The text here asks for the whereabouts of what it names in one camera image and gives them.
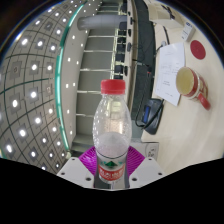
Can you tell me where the small white remote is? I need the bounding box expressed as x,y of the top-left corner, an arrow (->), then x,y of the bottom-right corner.
180,21 -> 197,43

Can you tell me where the group of ceiling lights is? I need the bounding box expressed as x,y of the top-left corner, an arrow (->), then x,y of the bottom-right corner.
0,0 -> 101,171

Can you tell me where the flat round red coaster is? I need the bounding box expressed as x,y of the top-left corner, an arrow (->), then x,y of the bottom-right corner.
189,39 -> 207,61

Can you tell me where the black conference desk phone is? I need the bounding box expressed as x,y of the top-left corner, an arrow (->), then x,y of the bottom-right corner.
134,97 -> 165,136

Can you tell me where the clear red-capped water bottle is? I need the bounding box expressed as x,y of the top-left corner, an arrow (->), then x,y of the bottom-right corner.
92,79 -> 133,184

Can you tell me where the row of black office chairs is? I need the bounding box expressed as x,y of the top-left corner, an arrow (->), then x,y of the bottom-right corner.
112,1 -> 129,81

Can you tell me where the row of black desk microphones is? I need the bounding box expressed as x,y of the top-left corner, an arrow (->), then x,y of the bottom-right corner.
123,16 -> 134,76

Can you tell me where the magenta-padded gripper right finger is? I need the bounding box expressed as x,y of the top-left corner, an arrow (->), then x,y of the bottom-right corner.
125,145 -> 166,189

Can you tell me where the red and cream mug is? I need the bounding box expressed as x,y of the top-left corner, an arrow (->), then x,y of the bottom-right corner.
175,66 -> 212,111

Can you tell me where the white printed paper sheet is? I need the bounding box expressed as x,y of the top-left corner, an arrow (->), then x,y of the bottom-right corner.
153,41 -> 186,108

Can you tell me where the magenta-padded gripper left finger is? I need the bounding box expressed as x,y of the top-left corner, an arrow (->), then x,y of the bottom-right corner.
56,146 -> 99,189

